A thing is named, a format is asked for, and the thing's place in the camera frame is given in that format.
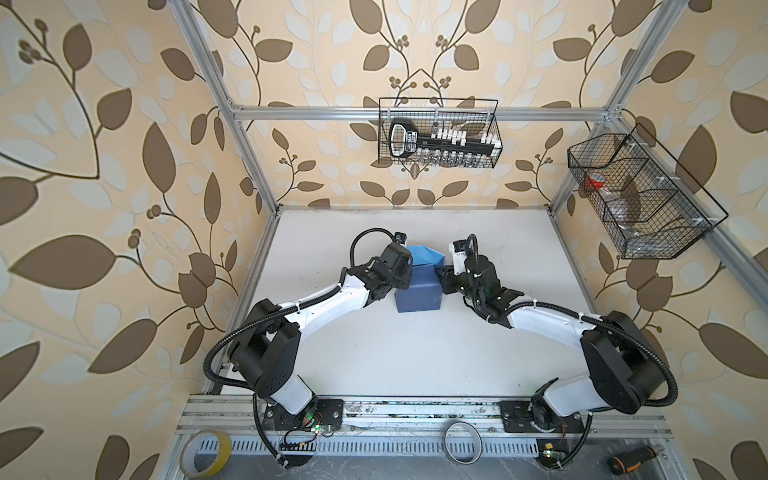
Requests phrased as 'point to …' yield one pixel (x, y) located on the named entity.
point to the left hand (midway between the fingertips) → (398, 264)
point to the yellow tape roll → (205, 453)
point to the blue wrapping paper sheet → (426, 286)
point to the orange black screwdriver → (630, 460)
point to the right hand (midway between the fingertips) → (439, 269)
